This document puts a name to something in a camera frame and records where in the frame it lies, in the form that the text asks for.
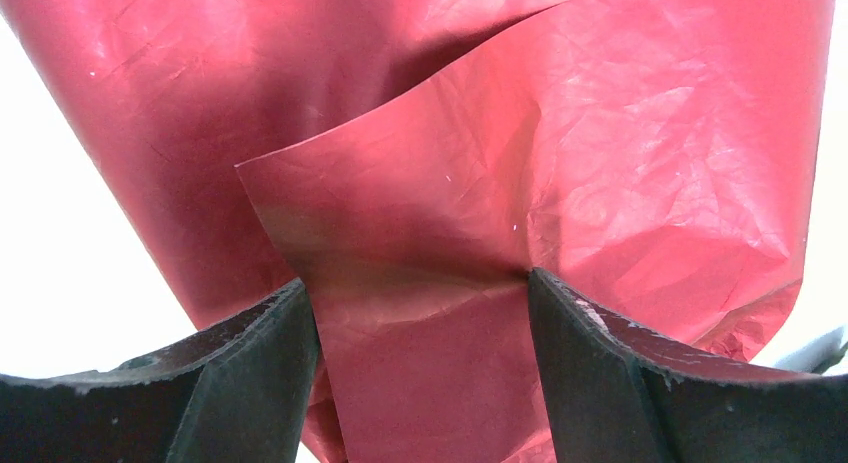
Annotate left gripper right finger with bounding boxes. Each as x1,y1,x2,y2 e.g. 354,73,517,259
528,268,847,462

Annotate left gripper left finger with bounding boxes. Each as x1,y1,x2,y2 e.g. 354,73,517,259
1,280,320,462

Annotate red paper bouquet wrapper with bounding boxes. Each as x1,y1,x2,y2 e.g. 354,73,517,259
1,0,835,462

